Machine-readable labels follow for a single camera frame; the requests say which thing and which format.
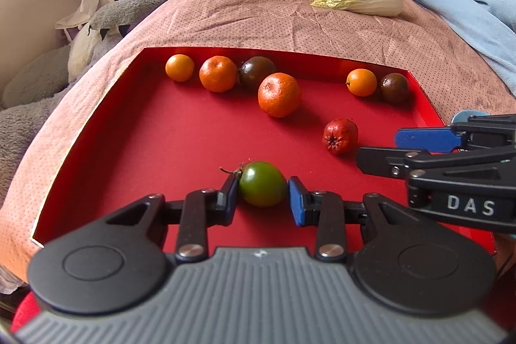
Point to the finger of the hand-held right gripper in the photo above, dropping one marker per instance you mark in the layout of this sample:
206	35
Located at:
379	162
427	139

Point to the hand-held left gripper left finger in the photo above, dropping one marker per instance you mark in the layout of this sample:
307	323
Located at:
233	194

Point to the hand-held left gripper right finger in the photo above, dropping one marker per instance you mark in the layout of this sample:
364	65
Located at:
296	203

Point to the green tomato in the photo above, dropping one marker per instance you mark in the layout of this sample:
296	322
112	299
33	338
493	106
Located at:
262	183

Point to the small orange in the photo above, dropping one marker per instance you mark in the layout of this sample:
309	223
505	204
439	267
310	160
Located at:
361	83
179	68

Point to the red cardboard box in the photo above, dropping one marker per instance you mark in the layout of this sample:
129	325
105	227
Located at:
161	150

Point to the small red fruit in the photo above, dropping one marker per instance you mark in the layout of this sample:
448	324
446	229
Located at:
340	136

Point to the dark brown tomato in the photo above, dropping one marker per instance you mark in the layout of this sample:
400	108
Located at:
258	69
395	88

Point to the large tangerine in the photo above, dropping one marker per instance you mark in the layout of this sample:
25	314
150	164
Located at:
279	95

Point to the pink dotted bedspread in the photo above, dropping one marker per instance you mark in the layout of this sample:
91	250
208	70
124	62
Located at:
250	17

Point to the grey plush toy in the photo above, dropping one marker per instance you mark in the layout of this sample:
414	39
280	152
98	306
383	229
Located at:
137	1

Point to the white paper bag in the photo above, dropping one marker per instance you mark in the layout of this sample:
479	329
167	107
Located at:
90	3

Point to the red cloth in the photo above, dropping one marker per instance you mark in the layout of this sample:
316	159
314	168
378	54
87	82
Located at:
24	311

